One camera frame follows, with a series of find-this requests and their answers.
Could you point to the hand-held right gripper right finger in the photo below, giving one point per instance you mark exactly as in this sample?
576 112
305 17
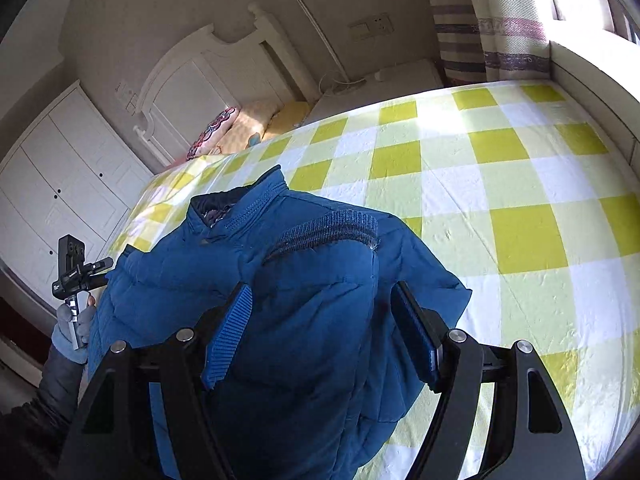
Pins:
419 340

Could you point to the blue quilted jacket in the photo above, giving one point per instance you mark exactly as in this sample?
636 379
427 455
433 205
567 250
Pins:
300 320

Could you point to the printed curtain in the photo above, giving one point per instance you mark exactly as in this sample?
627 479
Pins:
480 25

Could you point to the wall switch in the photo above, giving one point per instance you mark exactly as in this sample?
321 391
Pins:
127 97

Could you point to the white bed headboard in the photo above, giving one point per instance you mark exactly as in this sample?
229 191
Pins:
200 80

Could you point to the white wardrobe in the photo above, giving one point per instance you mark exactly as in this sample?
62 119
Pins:
65 175

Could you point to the person's left hand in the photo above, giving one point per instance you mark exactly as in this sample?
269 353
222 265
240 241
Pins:
85 327

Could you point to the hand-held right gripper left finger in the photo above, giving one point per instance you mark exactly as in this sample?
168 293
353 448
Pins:
227 340

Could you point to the beige pillow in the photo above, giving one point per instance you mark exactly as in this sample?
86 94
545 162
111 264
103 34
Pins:
270 120

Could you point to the white nightstand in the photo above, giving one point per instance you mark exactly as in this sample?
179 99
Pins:
395 77

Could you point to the wall socket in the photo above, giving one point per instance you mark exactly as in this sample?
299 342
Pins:
370 27

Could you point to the window sill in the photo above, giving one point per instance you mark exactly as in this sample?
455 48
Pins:
600 90

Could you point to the white pole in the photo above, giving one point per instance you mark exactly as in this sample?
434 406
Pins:
322 40

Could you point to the yellow white checked blanket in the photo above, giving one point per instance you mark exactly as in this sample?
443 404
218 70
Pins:
500 200

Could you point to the floral patterned pillow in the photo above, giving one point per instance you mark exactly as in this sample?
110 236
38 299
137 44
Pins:
212 132

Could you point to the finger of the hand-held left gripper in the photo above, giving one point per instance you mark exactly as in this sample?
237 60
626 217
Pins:
100 267

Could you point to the person's left forearm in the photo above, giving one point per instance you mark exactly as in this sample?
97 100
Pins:
35 420

